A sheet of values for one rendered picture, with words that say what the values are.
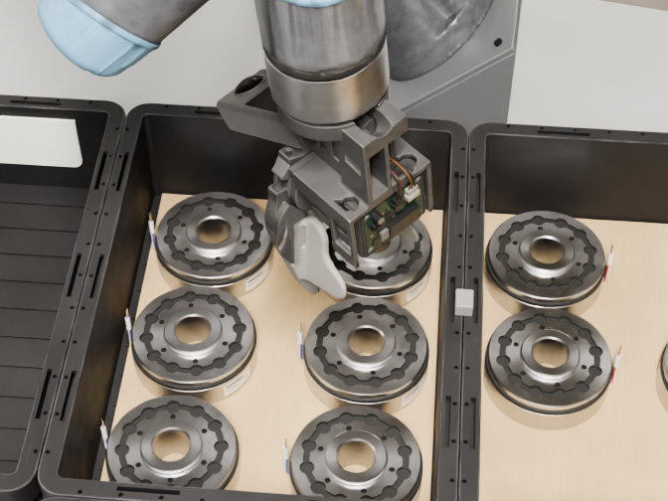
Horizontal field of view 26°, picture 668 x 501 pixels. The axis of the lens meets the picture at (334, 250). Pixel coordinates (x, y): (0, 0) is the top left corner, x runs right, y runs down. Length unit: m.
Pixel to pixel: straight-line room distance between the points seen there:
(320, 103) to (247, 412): 0.40
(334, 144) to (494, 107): 0.52
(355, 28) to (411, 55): 0.61
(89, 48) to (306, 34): 0.17
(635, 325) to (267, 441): 0.33
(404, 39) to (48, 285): 0.42
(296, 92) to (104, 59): 0.14
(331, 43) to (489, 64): 0.57
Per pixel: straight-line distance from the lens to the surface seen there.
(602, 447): 1.19
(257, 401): 1.20
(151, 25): 0.93
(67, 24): 0.94
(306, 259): 1.02
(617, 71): 1.69
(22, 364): 1.25
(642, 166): 1.30
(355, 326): 1.20
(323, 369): 1.18
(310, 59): 0.84
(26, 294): 1.30
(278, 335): 1.24
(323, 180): 0.94
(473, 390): 1.09
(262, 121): 0.96
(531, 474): 1.17
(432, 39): 1.43
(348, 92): 0.86
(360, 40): 0.84
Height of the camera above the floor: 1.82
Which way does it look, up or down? 50 degrees down
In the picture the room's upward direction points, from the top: straight up
